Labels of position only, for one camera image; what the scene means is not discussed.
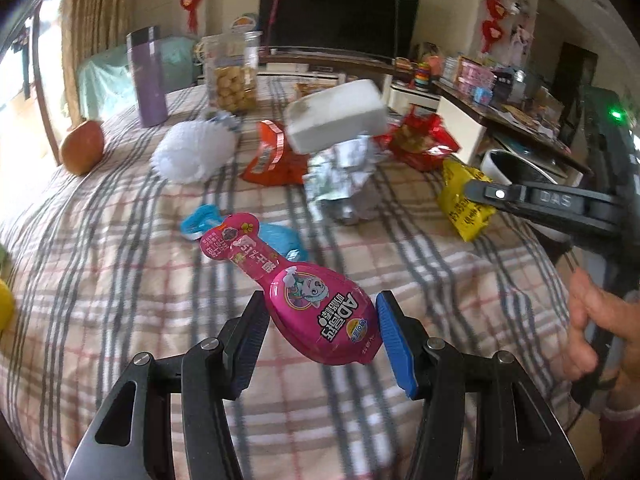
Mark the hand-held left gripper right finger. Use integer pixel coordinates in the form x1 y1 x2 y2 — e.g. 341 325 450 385
375 290 586 480

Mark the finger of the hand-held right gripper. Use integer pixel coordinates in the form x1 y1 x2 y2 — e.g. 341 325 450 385
500 211 619 262
462 178 622 227

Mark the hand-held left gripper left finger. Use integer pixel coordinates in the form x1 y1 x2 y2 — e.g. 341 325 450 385
62 290 273 480

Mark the white-rimmed trash bin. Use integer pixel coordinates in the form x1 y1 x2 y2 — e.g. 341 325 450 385
479 149 576 261

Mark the pink lollipop-shaped candy packet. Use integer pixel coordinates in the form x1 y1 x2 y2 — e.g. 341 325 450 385
200 212 386 366

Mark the yellow snack packet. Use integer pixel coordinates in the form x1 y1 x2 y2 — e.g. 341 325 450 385
437 159 496 243

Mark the shiny red snack packet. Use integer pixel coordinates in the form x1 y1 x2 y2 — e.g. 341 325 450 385
387 105 461 172

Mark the orange-red snack packet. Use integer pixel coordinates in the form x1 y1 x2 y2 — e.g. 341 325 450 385
240 120 311 186

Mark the person's right forearm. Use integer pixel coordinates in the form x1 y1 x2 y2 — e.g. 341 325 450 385
597 350 640 480

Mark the person's right hand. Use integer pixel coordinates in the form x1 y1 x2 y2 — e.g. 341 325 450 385
561 266 640 381

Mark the dark wooden door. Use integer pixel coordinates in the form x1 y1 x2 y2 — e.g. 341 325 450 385
555 42 598 146

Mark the blue plastic wrapper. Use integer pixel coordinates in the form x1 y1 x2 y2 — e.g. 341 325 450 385
180 204 306 263

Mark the pile of toys and boxes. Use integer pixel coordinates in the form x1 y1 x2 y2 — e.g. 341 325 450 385
440 52 566 136

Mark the crumpled silver foil wrapper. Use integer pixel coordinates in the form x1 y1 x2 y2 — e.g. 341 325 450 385
305 135 388 226

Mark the white foam block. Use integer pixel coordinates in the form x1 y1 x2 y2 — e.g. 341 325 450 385
285 80 390 153

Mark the yellow object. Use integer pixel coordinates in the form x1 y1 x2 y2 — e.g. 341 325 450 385
0 280 16 341

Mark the red apple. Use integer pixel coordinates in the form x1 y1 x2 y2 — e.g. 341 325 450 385
60 120 106 176

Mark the printed yellow cardboard box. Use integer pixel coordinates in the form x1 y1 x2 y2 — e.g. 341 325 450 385
295 81 341 101

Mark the clear cookie jar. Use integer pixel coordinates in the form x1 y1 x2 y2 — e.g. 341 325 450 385
202 31 263 115

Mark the white television cabinet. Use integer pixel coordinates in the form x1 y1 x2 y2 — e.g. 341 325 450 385
257 47 441 111

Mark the black television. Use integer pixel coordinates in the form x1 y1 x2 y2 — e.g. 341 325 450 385
257 0 421 63

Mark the purple thermos bottle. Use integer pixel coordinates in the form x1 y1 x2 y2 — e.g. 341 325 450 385
126 26 167 128

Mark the teal plastic covered item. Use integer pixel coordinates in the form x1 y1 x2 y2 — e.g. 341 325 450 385
77 36 201 121

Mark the beige curtain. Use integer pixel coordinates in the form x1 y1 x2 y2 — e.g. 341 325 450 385
60 0 136 126

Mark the window frame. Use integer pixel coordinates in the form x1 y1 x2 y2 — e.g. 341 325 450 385
0 0 66 161

